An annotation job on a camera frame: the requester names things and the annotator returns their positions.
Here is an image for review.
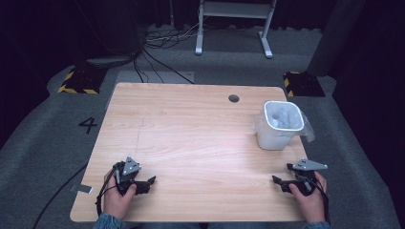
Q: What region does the grey pillar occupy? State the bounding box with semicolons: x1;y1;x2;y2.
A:
306;0;367;77

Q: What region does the clear plastic container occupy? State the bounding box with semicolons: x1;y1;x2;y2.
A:
253;100;316;144

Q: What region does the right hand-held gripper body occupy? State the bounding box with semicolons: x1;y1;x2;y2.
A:
286;157;329;197

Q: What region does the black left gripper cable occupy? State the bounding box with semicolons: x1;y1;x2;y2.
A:
95;171;119;218

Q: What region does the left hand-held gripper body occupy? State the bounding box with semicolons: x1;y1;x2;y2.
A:
112;156;143;193

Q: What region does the person's right hand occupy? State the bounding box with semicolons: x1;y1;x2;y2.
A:
288;171;329;224

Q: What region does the grey tape piece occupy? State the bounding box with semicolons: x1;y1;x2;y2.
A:
69;183;95;196

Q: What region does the black floor cable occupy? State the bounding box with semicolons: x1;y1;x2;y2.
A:
31;162;89;229

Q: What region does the white trash bin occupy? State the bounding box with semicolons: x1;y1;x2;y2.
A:
256;100;306;152

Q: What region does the person's left hand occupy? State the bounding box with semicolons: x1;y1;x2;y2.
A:
102;169;139;221

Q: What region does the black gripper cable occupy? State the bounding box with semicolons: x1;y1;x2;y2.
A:
95;171;119;218
312;179;331;225

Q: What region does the white metal stand frame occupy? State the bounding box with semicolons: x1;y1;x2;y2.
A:
194;0;278;60

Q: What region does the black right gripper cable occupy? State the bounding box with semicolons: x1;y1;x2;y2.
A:
312;179;331;225

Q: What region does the bundle of floor cables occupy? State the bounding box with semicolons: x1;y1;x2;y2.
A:
132;18;208;85

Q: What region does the black yellow striped base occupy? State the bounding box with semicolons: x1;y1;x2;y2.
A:
283;71;327;98
57;65;109;95

